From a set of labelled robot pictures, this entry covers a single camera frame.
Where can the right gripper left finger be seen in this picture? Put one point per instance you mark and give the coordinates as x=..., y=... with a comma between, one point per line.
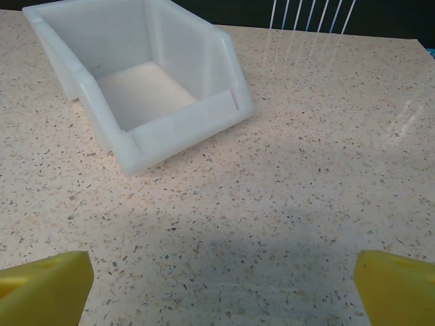
x=44, y=292

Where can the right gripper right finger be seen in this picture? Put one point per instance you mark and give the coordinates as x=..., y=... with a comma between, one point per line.
x=397, y=292

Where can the white plastic bin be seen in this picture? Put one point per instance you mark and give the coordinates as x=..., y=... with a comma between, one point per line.
x=136, y=85

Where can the clear printed enclosure panel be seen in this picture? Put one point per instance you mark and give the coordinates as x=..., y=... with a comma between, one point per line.
x=374, y=17

